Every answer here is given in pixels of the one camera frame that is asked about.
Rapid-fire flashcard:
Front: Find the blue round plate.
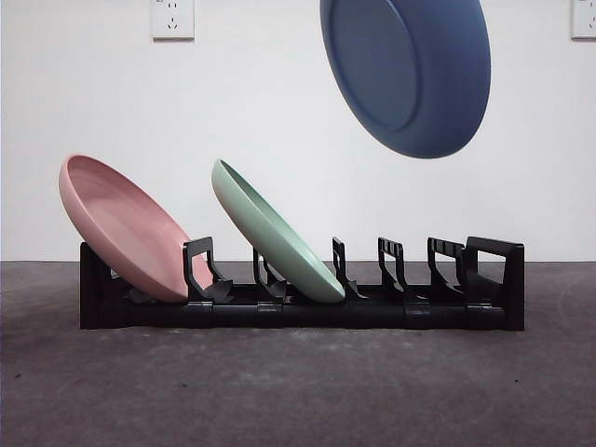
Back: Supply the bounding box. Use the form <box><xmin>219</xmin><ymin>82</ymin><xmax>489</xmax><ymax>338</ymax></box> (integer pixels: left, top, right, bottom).
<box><xmin>318</xmin><ymin>0</ymin><xmax>493</xmax><ymax>160</ymax></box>

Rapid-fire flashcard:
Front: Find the pink round plate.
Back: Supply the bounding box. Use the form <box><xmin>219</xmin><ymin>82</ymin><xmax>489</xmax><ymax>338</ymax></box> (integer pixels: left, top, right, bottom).
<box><xmin>57</xmin><ymin>154</ymin><xmax>220</xmax><ymax>303</ymax></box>

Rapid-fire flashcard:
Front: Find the white wall socket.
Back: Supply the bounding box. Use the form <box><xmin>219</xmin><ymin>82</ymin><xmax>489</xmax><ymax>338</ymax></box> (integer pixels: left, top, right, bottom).
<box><xmin>570</xmin><ymin>0</ymin><xmax>596</xmax><ymax>40</ymax></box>
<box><xmin>151</xmin><ymin>0</ymin><xmax>196</xmax><ymax>41</ymax></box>

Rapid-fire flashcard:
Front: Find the black plate rack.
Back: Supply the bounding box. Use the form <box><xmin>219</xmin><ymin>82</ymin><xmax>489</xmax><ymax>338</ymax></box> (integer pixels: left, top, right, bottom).
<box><xmin>78</xmin><ymin>236</ymin><xmax>526</xmax><ymax>332</ymax></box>

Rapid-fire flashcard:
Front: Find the green round plate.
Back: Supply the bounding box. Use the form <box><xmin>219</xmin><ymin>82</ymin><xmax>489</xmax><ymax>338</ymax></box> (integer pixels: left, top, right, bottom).
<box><xmin>210</xmin><ymin>157</ymin><xmax>346</xmax><ymax>303</ymax></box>

